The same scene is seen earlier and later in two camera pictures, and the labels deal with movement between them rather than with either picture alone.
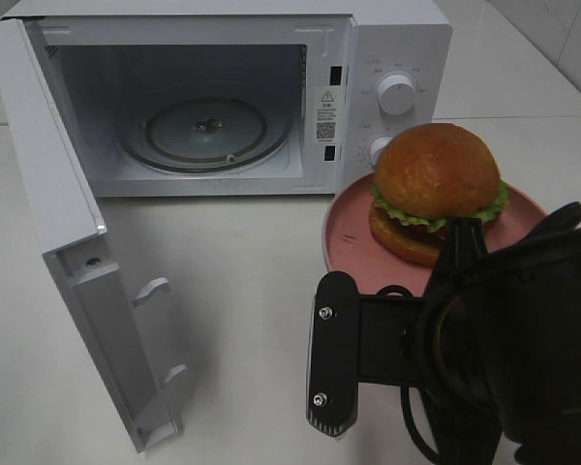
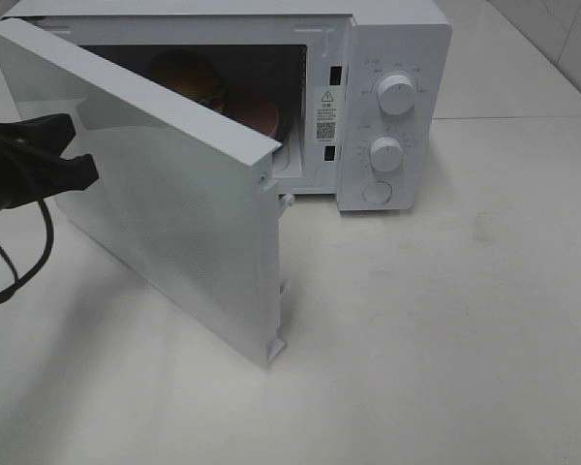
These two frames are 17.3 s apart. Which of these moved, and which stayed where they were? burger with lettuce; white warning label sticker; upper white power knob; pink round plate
Moved: burger with lettuce; pink round plate
Stayed: upper white power knob; white warning label sticker
